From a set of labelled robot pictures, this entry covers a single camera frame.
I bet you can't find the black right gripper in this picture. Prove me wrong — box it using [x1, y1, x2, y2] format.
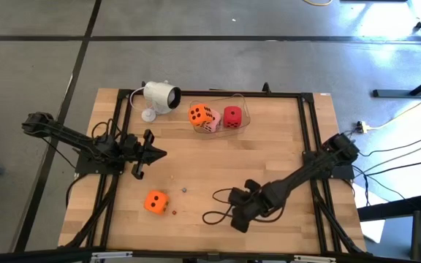
[228, 178, 267, 235]

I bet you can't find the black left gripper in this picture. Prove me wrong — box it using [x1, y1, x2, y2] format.
[120, 129, 168, 180]

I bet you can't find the orange foam die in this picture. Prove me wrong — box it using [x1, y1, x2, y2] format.
[188, 103, 214, 128]
[143, 189, 170, 216]

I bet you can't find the pink foam die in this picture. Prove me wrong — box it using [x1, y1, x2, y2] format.
[200, 109, 222, 134]

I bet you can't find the red foam die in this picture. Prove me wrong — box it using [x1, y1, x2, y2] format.
[223, 105, 243, 129]

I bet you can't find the clear plastic bin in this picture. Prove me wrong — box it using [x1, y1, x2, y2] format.
[188, 94, 252, 135]

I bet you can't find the black desk leg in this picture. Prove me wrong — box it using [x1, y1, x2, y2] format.
[372, 0, 421, 99]

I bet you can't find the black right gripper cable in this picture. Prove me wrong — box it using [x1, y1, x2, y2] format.
[202, 187, 234, 226]

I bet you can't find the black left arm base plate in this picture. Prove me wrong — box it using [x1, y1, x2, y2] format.
[75, 150, 126, 176]

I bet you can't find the white lamp cable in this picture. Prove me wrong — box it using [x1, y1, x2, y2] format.
[129, 85, 148, 111]

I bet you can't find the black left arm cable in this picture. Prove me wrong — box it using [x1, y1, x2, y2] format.
[91, 118, 119, 142]

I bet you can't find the silver frame bracket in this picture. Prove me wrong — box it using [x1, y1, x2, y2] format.
[293, 254, 338, 263]
[91, 251, 134, 261]

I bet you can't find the black aluminium table frame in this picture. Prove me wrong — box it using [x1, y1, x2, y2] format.
[57, 82, 373, 263]

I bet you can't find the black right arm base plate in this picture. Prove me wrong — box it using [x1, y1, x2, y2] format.
[303, 150, 356, 180]

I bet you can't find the black floor cable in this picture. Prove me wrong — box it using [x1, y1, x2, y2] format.
[362, 159, 421, 177]
[358, 134, 421, 158]

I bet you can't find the yellow floor cable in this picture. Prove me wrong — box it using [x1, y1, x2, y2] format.
[367, 88, 421, 131]

